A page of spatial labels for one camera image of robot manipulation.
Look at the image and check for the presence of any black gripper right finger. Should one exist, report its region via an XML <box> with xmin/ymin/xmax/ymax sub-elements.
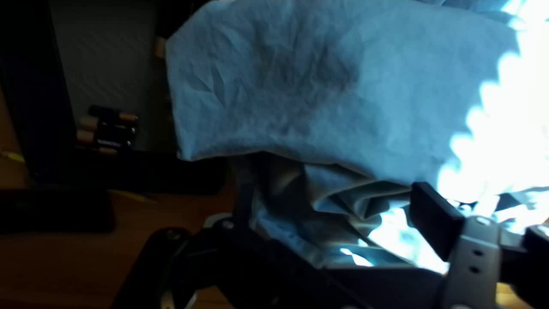
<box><xmin>408</xmin><ymin>181</ymin><xmax>549</xmax><ymax>309</ymax></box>

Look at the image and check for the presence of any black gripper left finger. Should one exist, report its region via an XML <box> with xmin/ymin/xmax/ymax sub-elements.
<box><xmin>113</xmin><ymin>214</ymin><xmax>344</xmax><ymax>309</ymax></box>

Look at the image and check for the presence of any blue cloth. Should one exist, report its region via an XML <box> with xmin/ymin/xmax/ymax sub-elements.
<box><xmin>164</xmin><ymin>0</ymin><xmax>549</xmax><ymax>279</ymax></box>

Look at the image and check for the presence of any black plastic tray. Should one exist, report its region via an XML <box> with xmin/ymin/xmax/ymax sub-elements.
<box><xmin>0</xmin><ymin>0</ymin><xmax>228</xmax><ymax>200</ymax></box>

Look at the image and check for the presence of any small dark battery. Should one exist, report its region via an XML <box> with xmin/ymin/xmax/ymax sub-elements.
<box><xmin>78</xmin><ymin>118</ymin><xmax>138</xmax><ymax>138</ymax></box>
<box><xmin>75</xmin><ymin>130</ymin><xmax>138</xmax><ymax>148</ymax></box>
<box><xmin>87</xmin><ymin>106</ymin><xmax>140</xmax><ymax>126</ymax></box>

